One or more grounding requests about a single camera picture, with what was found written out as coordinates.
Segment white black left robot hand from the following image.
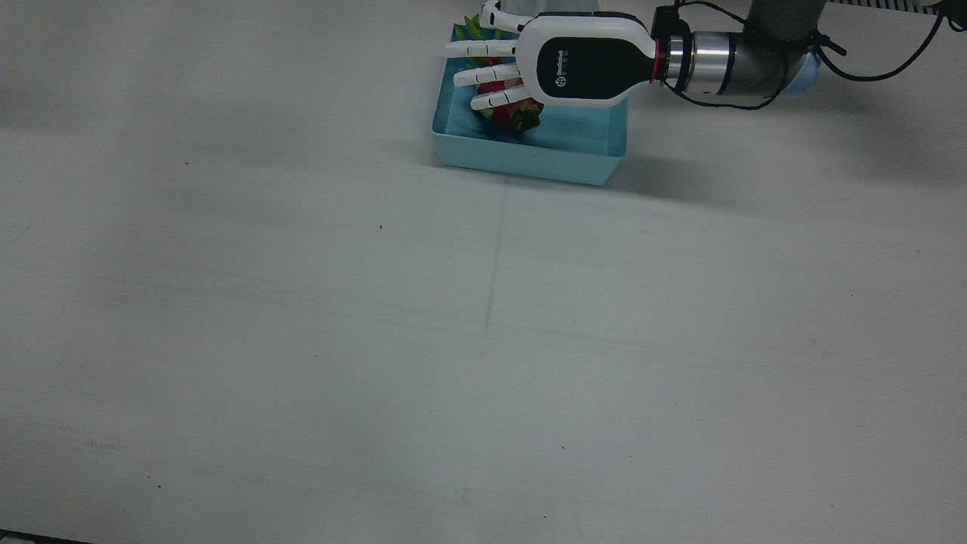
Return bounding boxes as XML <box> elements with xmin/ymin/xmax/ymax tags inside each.
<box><xmin>443</xmin><ymin>0</ymin><xmax>660</xmax><ymax>114</ymax></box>

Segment light blue plastic bin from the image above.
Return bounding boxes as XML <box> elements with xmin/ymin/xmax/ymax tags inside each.
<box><xmin>431</xmin><ymin>21</ymin><xmax>629</xmax><ymax>187</ymax></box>

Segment pink green dragon fruit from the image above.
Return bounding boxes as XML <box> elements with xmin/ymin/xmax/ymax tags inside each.
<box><xmin>461</xmin><ymin>15</ymin><xmax>545</xmax><ymax>137</ymax></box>

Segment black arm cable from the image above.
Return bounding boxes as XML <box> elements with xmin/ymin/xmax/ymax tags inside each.
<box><xmin>663</xmin><ymin>0</ymin><xmax>967</xmax><ymax>111</ymax></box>

